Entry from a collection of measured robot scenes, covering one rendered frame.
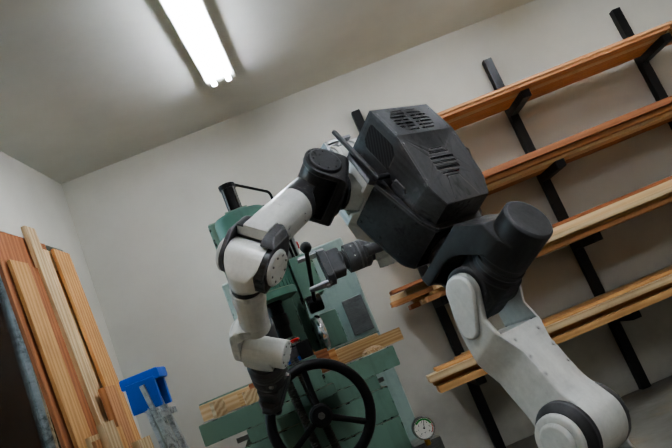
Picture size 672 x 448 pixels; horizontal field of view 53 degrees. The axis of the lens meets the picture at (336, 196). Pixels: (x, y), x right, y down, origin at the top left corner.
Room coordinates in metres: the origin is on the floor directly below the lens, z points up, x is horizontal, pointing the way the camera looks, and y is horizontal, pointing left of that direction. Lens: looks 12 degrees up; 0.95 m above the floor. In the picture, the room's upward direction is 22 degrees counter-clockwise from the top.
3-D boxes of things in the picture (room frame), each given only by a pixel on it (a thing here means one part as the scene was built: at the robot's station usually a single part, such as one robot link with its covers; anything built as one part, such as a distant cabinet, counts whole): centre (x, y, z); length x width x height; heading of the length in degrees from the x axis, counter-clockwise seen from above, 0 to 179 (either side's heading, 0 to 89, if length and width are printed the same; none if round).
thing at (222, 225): (2.16, 0.32, 1.32); 0.18 x 0.18 x 0.31
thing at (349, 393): (2.10, 0.31, 0.82); 0.40 x 0.21 x 0.04; 101
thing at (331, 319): (2.37, 0.20, 1.02); 0.09 x 0.07 x 0.12; 101
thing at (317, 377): (1.97, 0.30, 0.91); 0.15 x 0.14 x 0.09; 101
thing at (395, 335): (2.17, 0.24, 0.92); 0.55 x 0.02 x 0.04; 101
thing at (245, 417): (2.05, 0.32, 0.87); 0.61 x 0.30 x 0.06; 101
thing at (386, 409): (2.28, 0.34, 0.76); 0.57 x 0.45 x 0.09; 11
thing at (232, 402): (2.18, 0.34, 0.92); 0.60 x 0.02 x 0.05; 101
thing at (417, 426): (2.00, 0.02, 0.65); 0.06 x 0.04 x 0.08; 101
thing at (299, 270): (2.40, 0.21, 1.23); 0.09 x 0.08 x 0.15; 11
